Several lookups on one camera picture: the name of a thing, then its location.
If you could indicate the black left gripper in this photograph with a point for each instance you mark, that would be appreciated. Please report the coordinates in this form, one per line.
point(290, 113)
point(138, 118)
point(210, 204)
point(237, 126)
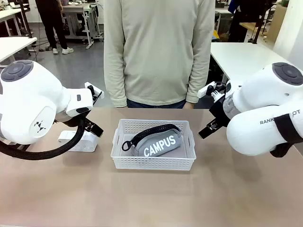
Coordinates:
point(71, 119)

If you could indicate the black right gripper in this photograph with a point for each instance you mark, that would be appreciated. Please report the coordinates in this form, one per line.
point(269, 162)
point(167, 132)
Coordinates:
point(220, 110)

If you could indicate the white rectangular box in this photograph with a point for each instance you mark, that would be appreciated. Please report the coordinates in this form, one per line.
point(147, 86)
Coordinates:
point(87, 144)

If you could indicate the grey CAMPUS zipper pouch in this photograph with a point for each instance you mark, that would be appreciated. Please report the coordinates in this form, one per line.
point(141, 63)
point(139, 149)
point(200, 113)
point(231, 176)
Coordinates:
point(156, 146)

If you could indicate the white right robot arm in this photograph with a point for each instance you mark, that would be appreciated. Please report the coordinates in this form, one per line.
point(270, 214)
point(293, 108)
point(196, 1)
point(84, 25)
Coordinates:
point(260, 94)

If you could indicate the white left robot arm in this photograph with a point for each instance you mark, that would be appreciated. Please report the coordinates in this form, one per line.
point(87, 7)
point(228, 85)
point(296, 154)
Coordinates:
point(28, 99)

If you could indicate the white perforated plastic basket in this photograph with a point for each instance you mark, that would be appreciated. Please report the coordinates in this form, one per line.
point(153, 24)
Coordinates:
point(123, 160)

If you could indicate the person's left hand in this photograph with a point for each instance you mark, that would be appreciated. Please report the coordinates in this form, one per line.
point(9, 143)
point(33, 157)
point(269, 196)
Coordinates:
point(189, 105)

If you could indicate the large white side table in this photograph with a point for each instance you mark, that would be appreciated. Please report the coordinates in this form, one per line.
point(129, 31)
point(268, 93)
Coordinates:
point(236, 59)

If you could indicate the person in beige sweater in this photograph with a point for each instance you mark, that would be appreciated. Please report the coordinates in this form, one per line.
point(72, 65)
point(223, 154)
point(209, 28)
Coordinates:
point(154, 47)

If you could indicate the black clamp pole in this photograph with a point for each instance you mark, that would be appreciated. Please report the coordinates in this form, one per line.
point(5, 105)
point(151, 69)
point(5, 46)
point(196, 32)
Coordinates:
point(256, 35)

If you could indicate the wooden top table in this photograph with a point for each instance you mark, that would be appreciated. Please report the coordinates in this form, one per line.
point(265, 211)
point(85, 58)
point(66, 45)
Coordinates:
point(248, 25)

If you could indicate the bystander in dark clothes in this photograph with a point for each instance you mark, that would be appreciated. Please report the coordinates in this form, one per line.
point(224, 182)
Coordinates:
point(241, 21)

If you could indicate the bystander with white sneakers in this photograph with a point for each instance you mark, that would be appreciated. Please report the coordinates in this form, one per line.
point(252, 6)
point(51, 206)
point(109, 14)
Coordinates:
point(53, 23)

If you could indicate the white table with white leg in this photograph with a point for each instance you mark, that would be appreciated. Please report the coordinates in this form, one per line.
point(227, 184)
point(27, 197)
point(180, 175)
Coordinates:
point(14, 46)

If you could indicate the grey background workbench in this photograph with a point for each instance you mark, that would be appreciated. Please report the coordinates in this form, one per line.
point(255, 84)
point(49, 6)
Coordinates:
point(78, 14)

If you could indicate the tall cardboard box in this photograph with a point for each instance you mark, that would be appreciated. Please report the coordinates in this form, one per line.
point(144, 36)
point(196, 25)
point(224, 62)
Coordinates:
point(278, 21)

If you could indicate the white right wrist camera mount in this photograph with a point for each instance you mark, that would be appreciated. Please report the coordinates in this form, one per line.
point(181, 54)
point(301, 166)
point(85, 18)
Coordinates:
point(205, 90)

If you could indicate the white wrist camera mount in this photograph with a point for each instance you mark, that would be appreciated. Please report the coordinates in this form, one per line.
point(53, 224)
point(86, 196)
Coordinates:
point(86, 84)
point(205, 90)

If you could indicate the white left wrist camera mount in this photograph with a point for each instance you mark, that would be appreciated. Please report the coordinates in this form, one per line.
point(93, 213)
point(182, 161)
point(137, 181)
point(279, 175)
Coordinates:
point(86, 84)

